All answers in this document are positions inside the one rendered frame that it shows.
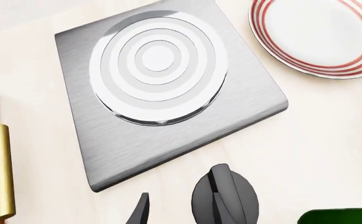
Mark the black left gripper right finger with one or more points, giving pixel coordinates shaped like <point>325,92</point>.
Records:
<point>220,213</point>

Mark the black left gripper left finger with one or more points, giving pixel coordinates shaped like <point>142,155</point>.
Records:
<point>141,212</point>

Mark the round black stove knob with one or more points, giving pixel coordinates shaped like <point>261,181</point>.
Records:
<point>246,198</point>

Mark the flat grey stove plate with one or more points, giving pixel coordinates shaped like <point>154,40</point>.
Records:
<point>143,144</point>

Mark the dark green glossy object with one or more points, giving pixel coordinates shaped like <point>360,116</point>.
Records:
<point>342,217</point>

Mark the white plate with red rings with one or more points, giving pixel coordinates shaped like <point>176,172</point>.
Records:
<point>318,32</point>

